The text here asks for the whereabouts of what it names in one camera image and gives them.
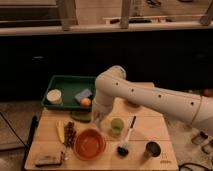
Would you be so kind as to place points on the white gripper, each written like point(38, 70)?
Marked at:
point(103, 105)

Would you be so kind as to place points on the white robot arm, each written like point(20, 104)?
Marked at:
point(192, 109)

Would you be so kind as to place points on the dark brown bowl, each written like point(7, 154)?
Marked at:
point(133, 105)

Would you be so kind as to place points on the red orange bowl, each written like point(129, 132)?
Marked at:
point(89, 145)

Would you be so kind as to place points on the orange fruit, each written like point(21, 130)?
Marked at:
point(85, 102)

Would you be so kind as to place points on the blue sponge block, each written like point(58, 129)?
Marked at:
point(86, 93)

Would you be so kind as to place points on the dark green cucumber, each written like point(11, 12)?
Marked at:
point(81, 116)

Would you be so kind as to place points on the green plastic cup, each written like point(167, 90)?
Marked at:
point(117, 126)

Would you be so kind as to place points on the green plastic tray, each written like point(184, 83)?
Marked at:
point(69, 87)

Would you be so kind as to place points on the dark red grapes bunch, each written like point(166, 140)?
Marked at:
point(70, 134)

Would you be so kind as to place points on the yellow banana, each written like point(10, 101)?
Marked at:
point(60, 131)

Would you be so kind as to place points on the white round container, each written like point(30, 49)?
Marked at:
point(54, 96)

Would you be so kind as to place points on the black dish brush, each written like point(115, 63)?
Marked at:
point(122, 148)

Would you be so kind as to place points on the wooden board table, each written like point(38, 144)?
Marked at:
point(130, 139)

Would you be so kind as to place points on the metal spoon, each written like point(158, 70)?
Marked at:
point(65, 154)

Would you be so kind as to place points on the silver metal cup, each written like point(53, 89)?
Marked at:
point(152, 149)

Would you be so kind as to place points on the brown rectangular block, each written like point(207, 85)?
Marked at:
point(48, 159)

